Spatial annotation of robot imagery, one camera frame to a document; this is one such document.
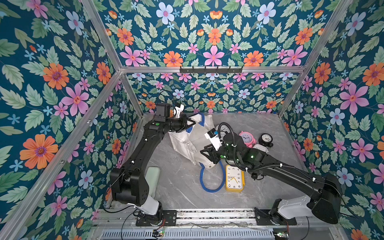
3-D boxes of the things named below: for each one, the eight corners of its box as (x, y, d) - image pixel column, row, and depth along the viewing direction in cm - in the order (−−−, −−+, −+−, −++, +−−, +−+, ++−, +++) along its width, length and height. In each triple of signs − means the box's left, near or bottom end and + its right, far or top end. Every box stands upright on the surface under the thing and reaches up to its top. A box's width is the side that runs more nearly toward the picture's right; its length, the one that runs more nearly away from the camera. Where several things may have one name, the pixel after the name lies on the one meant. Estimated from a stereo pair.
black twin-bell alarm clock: (260, 147, 101) (262, 144, 99) (257, 136, 108) (258, 133, 105) (272, 147, 101) (274, 144, 98) (268, 136, 108) (270, 133, 105)
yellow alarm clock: (224, 190, 84) (225, 188, 81) (225, 167, 93) (226, 164, 90) (243, 193, 83) (245, 191, 80) (243, 169, 92) (244, 166, 89)
